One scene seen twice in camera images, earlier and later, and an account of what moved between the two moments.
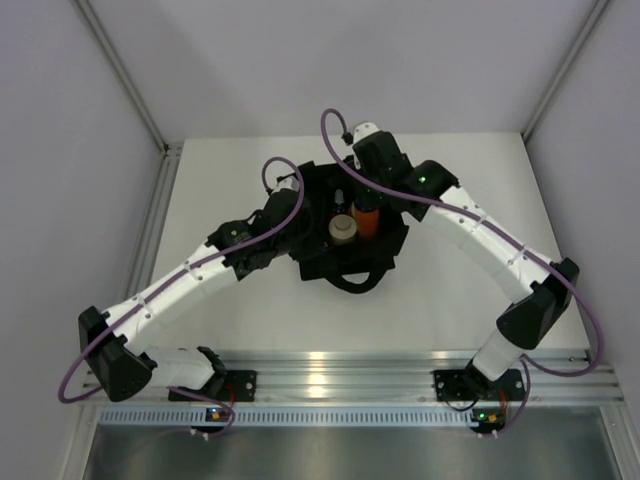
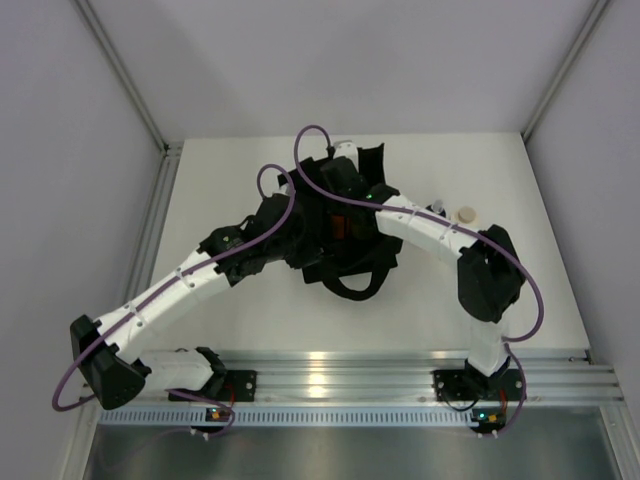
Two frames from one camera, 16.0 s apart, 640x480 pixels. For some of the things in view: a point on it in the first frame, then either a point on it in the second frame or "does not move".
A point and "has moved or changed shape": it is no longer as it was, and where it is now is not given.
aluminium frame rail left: (149, 246) does not move
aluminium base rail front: (406, 375) does not move
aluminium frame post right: (598, 6) does not move
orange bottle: (368, 224) → (338, 227)
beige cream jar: (342, 229) has moved or changed shape
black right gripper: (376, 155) → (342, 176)
